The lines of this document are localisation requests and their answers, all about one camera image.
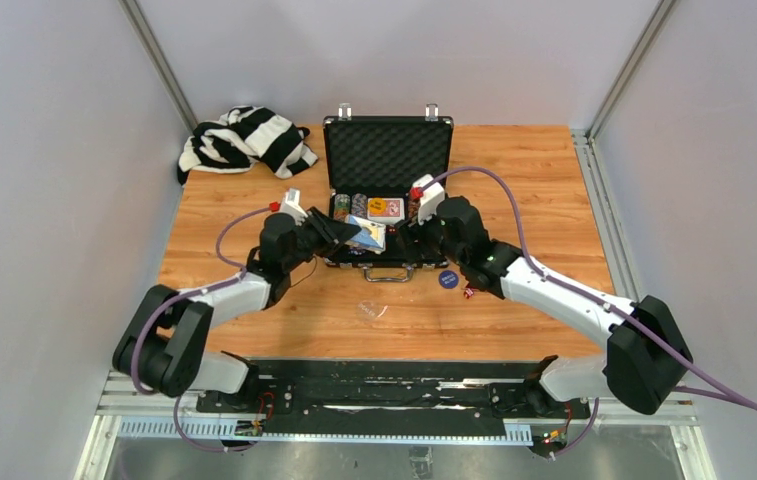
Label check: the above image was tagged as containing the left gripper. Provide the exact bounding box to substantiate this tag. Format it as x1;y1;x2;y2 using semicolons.
282;207;359;273

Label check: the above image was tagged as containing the blue small blind button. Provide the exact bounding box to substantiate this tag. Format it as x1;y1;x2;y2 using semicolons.
438;270;460;289

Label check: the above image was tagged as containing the blue card deck box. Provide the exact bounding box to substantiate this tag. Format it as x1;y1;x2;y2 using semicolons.
345;215;387;254

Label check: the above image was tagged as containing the black poker set case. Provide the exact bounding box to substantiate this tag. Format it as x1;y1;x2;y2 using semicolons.
323;104;454;282

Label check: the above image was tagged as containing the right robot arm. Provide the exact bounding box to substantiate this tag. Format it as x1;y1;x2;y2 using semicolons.
395;196;692;417

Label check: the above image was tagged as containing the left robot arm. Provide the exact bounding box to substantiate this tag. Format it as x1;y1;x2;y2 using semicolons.
112;208;362;413

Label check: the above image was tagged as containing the green chip row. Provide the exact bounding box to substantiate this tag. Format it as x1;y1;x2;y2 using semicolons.
332;194;352;221

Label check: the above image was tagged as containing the orange black chip row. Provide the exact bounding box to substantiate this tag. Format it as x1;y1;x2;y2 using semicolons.
407;197;420;221

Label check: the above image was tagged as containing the red playing card deck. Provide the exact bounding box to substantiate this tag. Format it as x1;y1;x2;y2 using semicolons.
367;197;406;225

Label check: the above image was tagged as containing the yellow big blind button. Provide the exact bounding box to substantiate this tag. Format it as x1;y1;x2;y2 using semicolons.
368;198;387;216

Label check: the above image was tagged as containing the clear dealer button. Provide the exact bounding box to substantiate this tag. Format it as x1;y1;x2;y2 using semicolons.
355;300;389;322

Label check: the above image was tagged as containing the black white striped cloth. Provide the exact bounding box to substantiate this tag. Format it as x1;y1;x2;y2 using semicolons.
176;105;318;185

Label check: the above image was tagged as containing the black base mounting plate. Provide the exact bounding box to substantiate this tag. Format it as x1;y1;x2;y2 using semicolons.
194;359;590;439

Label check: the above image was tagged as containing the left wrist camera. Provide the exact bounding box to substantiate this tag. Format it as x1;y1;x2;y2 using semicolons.
279;187;307;226

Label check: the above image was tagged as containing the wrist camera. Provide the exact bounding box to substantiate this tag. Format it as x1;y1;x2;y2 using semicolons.
409;174;446;225
279;187;307;226

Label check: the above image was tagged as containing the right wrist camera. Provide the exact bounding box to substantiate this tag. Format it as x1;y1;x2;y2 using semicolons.
409;174;446;225

